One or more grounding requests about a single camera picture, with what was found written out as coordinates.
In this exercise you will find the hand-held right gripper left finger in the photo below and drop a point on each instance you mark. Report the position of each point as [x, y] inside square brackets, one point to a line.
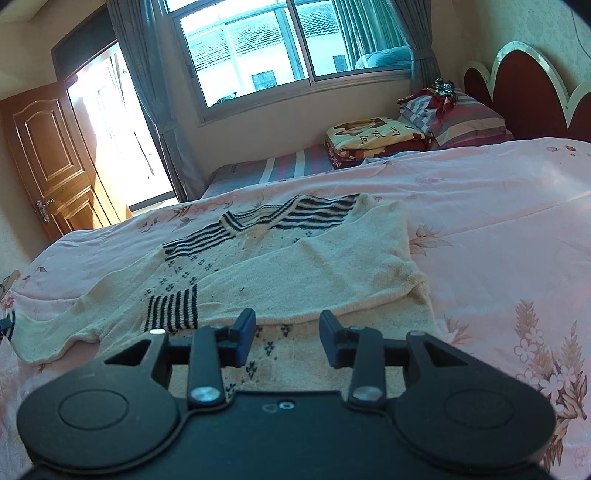
[244, 338]

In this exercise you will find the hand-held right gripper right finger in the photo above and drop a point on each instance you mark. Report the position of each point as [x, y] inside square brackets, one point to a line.
[326, 339]

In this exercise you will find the cream knit sweater navy stripes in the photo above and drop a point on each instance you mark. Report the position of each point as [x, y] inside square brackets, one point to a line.
[295, 277]

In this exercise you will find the striped mattress sheet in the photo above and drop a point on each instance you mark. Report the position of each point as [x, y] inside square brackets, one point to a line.
[277, 168]

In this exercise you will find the light blue cloth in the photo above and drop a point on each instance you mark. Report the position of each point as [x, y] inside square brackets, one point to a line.
[392, 156]

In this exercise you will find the pink floral bed cover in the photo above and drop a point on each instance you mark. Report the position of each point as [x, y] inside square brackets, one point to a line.
[485, 207]

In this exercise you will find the folded yellow printed blanket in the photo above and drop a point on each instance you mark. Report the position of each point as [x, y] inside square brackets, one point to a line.
[364, 134]

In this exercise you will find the plaid folded cloth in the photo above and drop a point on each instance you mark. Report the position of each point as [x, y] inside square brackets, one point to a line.
[418, 110]

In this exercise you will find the striped pillow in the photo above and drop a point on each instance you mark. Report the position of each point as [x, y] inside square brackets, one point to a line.
[466, 124]

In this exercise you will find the grey curtain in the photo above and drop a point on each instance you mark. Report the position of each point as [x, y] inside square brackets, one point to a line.
[152, 92]
[422, 55]

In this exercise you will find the wooden door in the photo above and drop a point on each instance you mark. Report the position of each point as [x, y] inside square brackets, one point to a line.
[46, 152]

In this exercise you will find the shiny multicolour crumpled object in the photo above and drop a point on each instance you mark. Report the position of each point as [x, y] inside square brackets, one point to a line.
[443, 87]

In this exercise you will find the teal blanket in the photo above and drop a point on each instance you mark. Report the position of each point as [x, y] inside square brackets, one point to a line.
[383, 57]

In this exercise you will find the sliding glass window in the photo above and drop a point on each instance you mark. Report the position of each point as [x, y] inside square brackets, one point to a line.
[258, 46]

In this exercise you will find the dark red scalloped headboard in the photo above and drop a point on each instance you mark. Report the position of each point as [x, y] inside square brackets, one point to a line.
[526, 92]

